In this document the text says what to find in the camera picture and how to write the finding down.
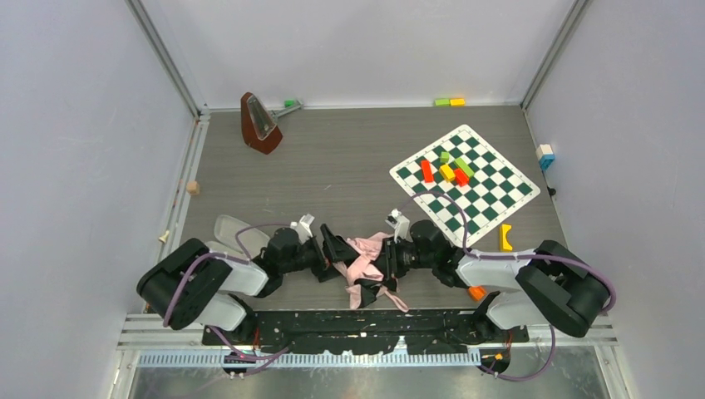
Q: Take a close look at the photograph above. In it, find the pink and black folding umbrella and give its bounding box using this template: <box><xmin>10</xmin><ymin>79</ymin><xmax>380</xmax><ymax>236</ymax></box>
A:
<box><xmin>333</xmin><ymin>232</ymin><xmax>409</xmax><ymax>313</ymax></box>

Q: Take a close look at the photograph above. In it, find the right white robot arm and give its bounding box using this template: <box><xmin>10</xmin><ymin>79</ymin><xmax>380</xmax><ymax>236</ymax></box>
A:
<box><xmin>378</xmin><ymin>216</ymin><xmax>614</xmax><ymax>337</ymax></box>

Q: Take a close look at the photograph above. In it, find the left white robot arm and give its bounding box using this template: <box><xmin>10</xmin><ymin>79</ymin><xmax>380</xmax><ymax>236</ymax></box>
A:
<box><xmin>136</xmin><ymin>225</ymin><xmax>359</xmax><ymax>337</ymax></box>

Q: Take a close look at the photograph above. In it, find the orange curved block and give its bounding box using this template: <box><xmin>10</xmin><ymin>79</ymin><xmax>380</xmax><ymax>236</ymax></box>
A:
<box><xmin>467</xmin><ymin>286</ymin><xmax>487</xmax><ymax>303</ymax></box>

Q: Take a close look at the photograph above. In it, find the long red block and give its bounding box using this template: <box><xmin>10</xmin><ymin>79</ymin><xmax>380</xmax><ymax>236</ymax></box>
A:
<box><xmin>420</xmin><ymin>160</ymin><xmax>435</xmax><ymax>184</ymax></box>

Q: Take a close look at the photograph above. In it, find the yellow block on chessboard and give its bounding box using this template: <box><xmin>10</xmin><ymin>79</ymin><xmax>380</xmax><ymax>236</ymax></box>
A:
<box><xmin>438</xmin><ymin>164</ymin><xmax>456</xmax><ymax>182</ymax></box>

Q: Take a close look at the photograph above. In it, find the small red block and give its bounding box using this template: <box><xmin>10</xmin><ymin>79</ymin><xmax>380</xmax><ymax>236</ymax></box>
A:
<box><xmin>454</xmin><ymin>169</ymin><xmax>469</xmax><ymax>187</ymax></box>

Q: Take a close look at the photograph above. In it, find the yellow block on table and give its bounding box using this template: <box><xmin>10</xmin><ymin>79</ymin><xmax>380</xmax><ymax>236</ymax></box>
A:
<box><xmin>499</xmin><ymin>224</ymin><xmax>513</xmax><ymax>252</ymax></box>

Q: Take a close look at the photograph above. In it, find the long green block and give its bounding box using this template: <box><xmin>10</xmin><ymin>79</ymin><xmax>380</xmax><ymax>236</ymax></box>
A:
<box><xmin>454</xmin><ymin>158</ymin><xmax>475</xmax><ymax>178</ymax></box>

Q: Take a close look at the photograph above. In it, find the green white chessboard mat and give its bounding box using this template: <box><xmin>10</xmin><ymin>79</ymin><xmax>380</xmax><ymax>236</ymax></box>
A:
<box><xmin>389</xmin><ymin>125</ymin><xmax>540</xmax><ymax>247</ymax></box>

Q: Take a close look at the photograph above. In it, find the brown wooden metronome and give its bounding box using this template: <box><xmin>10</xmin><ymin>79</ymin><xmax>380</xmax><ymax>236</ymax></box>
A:
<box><xmin>240</xmin><ymin>92</ymin><xmax>283</xmax><ymax>155</ymax></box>

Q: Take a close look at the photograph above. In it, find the small wooden cube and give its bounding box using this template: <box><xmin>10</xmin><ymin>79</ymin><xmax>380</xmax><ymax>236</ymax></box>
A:
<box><xmin>185</xmin><ymin>181</ymin><xmax>200</xmax><ymax>195</ymax></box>

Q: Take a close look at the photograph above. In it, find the small white chess piece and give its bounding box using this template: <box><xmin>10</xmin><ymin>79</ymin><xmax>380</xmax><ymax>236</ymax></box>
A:
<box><xmin>158</xmin><ymin>230</ymin><xmax>170</xmax><ymax>244</ymax></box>

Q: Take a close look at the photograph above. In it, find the blue and white block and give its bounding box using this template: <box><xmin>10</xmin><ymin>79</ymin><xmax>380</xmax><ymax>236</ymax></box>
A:
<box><xmin>536</xmin><ymin>144</ymin><xmax>555</xmax><ymax>171</ymax></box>

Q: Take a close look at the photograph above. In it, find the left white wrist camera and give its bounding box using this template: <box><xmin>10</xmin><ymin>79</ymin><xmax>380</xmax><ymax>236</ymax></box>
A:
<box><xmin>289</xmin><ymin>214</ymin><xmax>315</xmax><ymax>244</ymax></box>

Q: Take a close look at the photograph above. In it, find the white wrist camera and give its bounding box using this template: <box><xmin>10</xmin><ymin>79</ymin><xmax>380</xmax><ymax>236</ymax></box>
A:
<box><xmin>289</xmin><ymin>214</ymin><xmax>315</xmax><ymax>244</ymax></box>
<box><xmin>385</xmin><ymin>209</ymin><xmax>410</xmax><ymax>242</ymax></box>

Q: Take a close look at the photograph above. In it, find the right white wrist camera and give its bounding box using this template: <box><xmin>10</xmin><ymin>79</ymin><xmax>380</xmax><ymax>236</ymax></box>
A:
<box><xmin>385</xmin><ymin>209</ymin><xmax>410</xmax><ymax>242</ymax></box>

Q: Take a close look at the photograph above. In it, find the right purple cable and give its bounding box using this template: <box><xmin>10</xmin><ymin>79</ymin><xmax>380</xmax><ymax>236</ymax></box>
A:
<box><xmin>397</xmin><ymin>190</ymin><xmax>618</xmax><ymax>383</ymax></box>

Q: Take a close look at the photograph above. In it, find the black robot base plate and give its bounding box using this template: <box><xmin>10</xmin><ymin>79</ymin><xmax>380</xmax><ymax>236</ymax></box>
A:
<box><xmin>202</xmin><ymin>309</ymin><xmax>529</xmax><ymax>355</ymax></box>

